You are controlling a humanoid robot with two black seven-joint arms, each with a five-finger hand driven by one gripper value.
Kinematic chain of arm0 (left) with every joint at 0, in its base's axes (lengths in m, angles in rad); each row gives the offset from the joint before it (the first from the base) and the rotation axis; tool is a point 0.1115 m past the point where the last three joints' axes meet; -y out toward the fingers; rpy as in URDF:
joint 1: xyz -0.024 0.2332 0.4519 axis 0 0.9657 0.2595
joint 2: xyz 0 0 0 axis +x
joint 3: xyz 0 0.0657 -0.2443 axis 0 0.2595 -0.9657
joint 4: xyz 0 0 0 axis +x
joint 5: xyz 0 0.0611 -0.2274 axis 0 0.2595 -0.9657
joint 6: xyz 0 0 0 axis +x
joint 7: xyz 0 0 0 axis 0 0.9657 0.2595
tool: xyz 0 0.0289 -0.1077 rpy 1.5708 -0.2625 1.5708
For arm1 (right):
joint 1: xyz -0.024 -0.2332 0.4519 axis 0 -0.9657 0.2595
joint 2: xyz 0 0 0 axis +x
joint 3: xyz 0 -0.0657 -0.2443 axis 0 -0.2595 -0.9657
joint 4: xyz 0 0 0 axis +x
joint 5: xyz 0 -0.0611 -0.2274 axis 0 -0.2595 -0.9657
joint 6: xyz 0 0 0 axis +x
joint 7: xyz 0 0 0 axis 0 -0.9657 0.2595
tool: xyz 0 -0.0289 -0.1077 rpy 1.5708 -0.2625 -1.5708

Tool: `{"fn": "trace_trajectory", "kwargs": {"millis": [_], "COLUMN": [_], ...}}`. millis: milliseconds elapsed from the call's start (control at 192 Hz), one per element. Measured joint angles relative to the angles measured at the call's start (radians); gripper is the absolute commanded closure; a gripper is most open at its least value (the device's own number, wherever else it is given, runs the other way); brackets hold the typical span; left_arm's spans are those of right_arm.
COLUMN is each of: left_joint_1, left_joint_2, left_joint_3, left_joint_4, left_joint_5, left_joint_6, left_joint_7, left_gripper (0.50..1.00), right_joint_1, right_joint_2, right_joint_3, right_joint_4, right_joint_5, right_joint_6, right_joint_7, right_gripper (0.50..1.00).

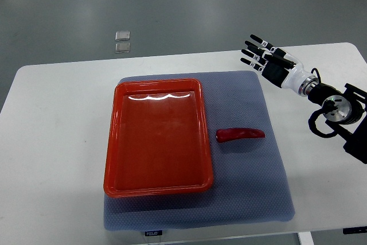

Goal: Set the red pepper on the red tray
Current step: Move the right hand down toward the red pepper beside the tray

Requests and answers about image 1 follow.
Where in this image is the upper metal floor plate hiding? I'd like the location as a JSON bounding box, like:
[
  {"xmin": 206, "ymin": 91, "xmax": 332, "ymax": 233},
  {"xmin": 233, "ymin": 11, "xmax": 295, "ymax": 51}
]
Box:
[{"xmin": 115, "ymin": 30, "xmax": 130, "ymax": 41}]

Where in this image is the blue-grey foam mat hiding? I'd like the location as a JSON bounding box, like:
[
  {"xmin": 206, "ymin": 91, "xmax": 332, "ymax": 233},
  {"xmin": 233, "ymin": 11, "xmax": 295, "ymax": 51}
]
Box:
[{"xmin": 104, "ymin": 71, "xmax": 295, "ymax": 231}]

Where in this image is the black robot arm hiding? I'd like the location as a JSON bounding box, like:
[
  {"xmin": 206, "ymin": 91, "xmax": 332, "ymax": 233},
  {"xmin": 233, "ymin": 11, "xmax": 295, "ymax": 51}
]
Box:
[{"xmin": 306, "ymin": 68, "xmax": 366, "ymax": 164}]

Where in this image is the black table label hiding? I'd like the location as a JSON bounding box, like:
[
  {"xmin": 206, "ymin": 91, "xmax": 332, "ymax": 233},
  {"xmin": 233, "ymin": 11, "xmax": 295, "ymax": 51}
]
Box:
[{"xmin": 145, "ymin": 230, "xmax": 163, "ymax": 237}]

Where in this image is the lower metal floor plate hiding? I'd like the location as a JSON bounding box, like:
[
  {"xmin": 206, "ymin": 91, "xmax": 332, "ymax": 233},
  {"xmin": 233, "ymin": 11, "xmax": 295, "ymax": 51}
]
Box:
[{"xmin": 115, "ymin": 42, "xmax": 131, "ymax": 53}]

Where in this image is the red pepper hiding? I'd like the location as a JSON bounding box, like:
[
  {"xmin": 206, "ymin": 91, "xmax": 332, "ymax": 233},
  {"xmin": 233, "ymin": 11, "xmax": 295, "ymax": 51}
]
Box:
[{"xmin": 216, "ymin": 128, "xmax": 266, "ymax": 143}]

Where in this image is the white table leg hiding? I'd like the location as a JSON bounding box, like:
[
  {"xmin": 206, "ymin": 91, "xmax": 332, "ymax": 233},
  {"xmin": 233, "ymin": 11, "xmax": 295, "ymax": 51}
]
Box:
[{"xmin": 298, "ymin": 232, "xmax": 314, "ymax": 245}]

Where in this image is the red plastic tray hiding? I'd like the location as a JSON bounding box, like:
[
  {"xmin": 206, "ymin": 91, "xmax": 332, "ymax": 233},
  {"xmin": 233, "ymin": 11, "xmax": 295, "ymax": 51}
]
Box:
[{"xmin": 103, "ymin": 78, "xmax": 214, "ymax": 199}]

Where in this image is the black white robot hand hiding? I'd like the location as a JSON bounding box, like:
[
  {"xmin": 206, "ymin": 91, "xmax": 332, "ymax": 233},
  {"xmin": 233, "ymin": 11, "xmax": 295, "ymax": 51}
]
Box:
[{"xmin": 240, "ymin": 34, "xmax": 319, "ymax": 96}]

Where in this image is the metal floor plate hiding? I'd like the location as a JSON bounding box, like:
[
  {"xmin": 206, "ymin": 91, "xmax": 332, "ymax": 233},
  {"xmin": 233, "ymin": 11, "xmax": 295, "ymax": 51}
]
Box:
[
  {"xmin": 115, "ymin": 42, "xmax": 131, "ymax": 53},
  {"xmin": 115, "ymin": 30, "xmax": 130, "ymax": 41}
]

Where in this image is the black table bracket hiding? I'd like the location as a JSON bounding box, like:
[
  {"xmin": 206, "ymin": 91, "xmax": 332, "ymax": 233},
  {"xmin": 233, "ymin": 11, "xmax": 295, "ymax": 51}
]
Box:
[{"xmin": 342, "ymin": 226, "xmax": 367, "ymax": 235}]

